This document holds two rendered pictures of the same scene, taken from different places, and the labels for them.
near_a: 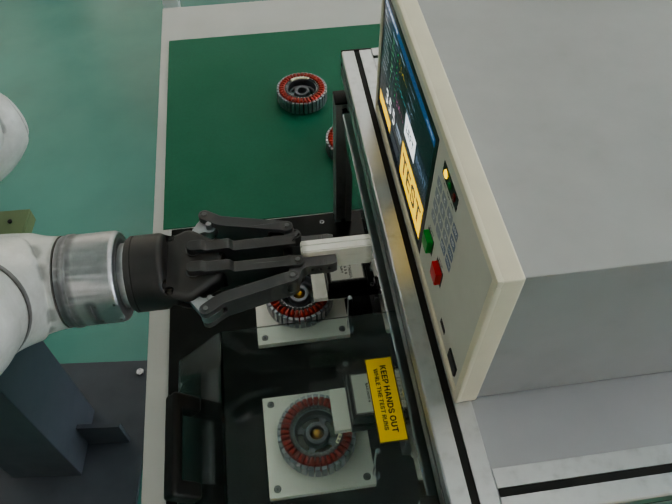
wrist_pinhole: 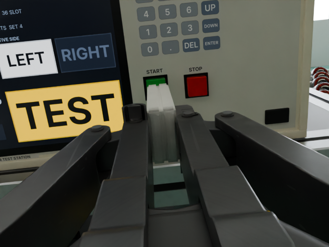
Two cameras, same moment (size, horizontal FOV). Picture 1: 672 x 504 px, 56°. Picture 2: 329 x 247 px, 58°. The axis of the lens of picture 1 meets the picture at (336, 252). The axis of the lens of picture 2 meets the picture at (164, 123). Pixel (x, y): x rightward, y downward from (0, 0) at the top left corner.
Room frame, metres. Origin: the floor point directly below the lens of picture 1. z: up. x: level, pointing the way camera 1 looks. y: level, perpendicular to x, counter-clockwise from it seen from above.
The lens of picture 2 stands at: (0.36, 0.18, 1.24)
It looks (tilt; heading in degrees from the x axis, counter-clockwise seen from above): 18 degrees down; 277
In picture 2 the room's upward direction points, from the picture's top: 6 degrees counter-clockwise
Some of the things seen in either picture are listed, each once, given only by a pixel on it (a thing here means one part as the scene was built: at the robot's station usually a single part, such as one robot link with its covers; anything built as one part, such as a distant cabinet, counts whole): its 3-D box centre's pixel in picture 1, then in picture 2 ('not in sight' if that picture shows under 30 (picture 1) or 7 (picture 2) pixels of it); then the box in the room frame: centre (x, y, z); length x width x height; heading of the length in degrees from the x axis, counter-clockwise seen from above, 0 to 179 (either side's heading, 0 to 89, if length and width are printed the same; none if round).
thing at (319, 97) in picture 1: (302, 93); not in sight; (1.15, 0.08, 0.77); 0.11 x 0.11 x 0.04
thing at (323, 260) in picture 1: (312, 272); (202, 127); (0.36, 0.02, 1.18); 0.05 x 0.03 x 0.01; 98
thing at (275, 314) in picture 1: (299, 295); not in sight; (0.58, 0.06, 0.80); 0.11 x 0.11 x 0.04
